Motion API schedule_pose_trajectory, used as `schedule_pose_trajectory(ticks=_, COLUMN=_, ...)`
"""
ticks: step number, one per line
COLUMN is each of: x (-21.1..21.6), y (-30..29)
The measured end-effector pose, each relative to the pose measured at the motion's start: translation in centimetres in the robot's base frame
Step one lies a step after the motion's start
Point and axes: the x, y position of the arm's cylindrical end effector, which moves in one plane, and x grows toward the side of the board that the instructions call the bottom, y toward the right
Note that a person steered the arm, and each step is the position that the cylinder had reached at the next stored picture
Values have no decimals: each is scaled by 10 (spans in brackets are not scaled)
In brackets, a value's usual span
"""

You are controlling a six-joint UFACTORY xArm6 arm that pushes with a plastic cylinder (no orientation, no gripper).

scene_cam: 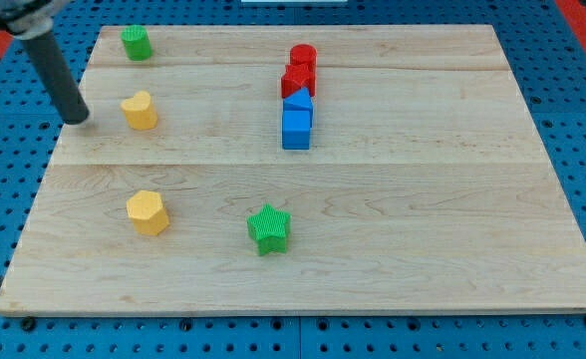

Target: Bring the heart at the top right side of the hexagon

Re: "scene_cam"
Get yellow hexagon block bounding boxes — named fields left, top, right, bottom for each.
left=126, top=190, right=169, bottom=236

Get blue cube block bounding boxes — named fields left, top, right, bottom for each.
left=281, top=110, right=311, bottom=150

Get red star block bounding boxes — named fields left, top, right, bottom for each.
left=280, top=64, right=316, bottom=98

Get green star block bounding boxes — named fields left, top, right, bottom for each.
left=246, top=203, right=291, bottom=256

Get green cylinder block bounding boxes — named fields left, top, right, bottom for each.
left=121, top=25, right=152, bottom=61

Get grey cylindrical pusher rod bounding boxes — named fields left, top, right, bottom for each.
left=22, top=31, right=90, bottom=125

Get yellow heart block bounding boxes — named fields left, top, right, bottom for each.
left=120, top=91, right=157, bottom=131

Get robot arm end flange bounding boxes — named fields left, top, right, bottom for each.
left=0, top=0, right=71, bottom=40

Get blue triangle block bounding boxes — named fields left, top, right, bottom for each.
left=283, top=87, right=314, bottom=126

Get wooden board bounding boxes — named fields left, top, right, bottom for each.
left=0, top=25, right=586, bottom=317

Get red cylinder block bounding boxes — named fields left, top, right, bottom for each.
left=289, top=44, right=317, bottom=72

